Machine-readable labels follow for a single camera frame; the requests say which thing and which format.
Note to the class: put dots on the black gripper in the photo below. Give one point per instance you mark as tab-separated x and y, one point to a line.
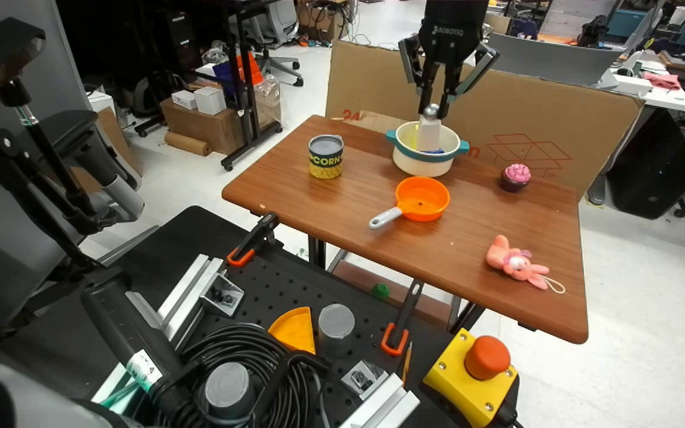
452	30

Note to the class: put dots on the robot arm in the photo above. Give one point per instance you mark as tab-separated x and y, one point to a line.
15	398

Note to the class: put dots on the white shaker with silver ball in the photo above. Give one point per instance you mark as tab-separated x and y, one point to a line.
429	134

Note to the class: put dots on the white pot with teal rim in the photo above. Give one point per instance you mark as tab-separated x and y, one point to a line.
426	161

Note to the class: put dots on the large cardboard sheet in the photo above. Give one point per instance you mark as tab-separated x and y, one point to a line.
533	119

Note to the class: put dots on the toy cupcake with pink icing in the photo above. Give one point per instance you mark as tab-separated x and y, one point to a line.
515	176

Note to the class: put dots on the yellow and black tin can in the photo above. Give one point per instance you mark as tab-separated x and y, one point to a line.
326	160

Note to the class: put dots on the black rolling stand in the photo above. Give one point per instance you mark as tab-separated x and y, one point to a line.
246	89

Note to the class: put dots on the pink plush bunny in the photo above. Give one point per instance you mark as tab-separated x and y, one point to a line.
515	263

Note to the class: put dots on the white desk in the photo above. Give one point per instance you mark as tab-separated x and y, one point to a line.
651	89

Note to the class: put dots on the green ball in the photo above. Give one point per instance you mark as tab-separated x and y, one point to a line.
380	291

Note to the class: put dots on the small white box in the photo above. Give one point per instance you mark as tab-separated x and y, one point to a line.
184	98
210	100

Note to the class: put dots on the black bin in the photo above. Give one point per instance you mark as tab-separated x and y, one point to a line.
657	166

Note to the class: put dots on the brown cardboard box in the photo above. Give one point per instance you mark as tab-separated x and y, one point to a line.
211	128

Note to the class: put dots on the black clamp with orange grip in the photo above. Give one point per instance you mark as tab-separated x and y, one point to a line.
402	321
253	241

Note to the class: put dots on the brown paper roll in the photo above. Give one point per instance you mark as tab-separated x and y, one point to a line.
187	143

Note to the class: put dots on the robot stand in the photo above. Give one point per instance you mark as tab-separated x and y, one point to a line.
283	291

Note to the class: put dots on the grey cylinder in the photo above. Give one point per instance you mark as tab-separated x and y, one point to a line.
336	327
228	389

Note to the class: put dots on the pencil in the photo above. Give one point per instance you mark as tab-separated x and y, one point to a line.
405	364

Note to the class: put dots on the orange wedge-shaped block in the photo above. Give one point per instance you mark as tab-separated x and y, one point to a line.
295	333

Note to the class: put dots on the yellow box with red button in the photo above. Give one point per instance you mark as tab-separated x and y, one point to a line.
467	380

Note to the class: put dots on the black and grey office chair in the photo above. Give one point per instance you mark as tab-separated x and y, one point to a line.
81	142

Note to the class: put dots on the aluminium rail with bracket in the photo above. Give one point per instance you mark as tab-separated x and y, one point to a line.
194	297
378	398

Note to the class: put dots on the camera on mount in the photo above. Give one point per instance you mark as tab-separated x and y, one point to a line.
3	65

